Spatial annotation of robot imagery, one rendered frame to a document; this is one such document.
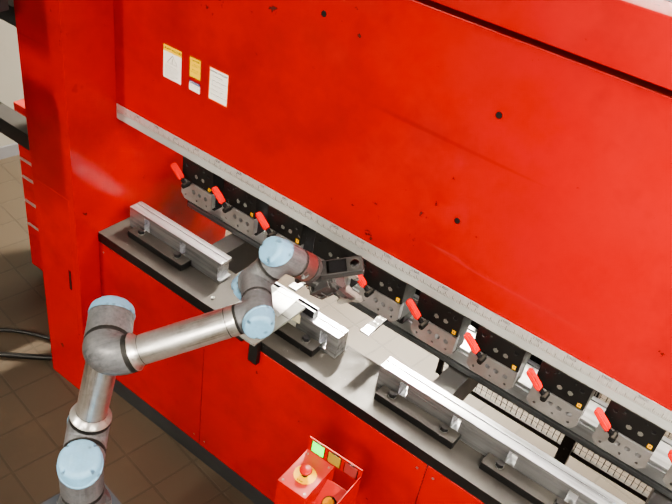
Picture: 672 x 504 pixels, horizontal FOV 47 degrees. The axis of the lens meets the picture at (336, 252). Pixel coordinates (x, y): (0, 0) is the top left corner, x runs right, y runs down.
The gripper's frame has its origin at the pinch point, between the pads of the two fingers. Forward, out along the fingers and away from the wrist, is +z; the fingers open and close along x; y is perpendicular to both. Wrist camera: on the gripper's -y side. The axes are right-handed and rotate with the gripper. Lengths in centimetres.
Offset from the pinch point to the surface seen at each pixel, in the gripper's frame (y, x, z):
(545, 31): -73, -25, -25
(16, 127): 119, -108, -33
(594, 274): -57, 14, 18
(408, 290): -0.6, -7.8, 27.0
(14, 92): 246, -253, 40
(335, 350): 40, -7, 43
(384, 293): 6.8, -9.3, 25.3
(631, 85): -84, -10, -14
